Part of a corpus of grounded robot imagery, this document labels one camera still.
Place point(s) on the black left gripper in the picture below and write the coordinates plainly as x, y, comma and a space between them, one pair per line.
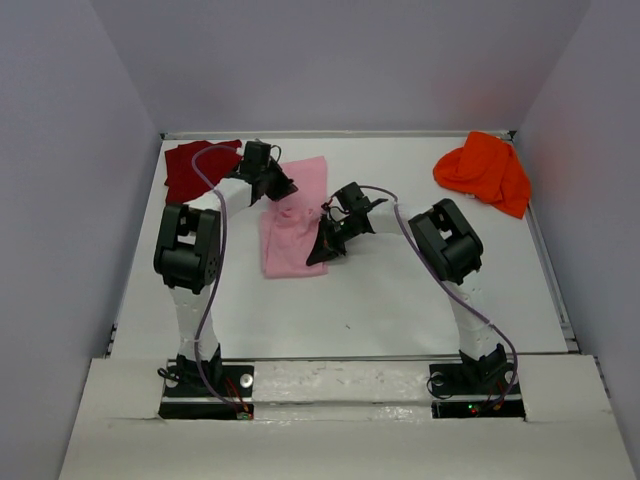
273, 178

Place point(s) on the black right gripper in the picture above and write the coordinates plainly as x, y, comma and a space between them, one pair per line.
335, 232

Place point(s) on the pink t shirt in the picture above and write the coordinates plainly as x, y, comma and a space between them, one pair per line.
289, 227

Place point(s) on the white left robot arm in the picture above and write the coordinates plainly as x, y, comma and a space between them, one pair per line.
191, 242

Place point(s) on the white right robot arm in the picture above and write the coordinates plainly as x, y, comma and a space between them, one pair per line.
441, 237

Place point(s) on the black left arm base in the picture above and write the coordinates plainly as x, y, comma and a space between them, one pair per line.
213, 390

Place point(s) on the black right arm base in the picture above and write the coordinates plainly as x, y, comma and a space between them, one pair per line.
475, 389

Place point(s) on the orange t shirt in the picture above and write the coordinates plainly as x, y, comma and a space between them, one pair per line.
489, 169

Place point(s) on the aluminium table front rail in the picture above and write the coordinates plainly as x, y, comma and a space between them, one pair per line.
429, 358

